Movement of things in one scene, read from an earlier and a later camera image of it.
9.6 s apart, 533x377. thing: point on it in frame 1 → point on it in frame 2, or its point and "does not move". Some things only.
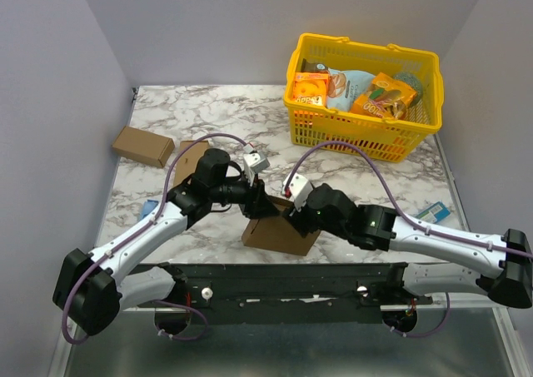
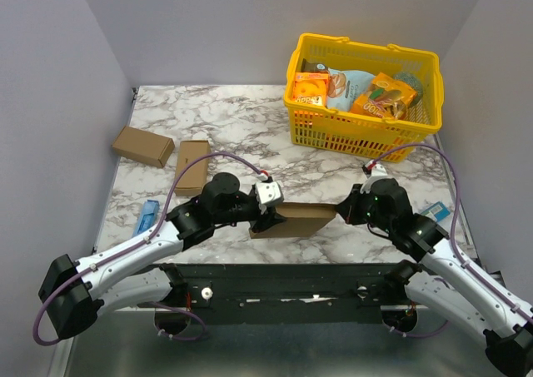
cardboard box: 144,146 does not move
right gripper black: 301,217 → 346,210
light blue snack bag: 343,86 does not move
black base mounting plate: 331,293 does not move
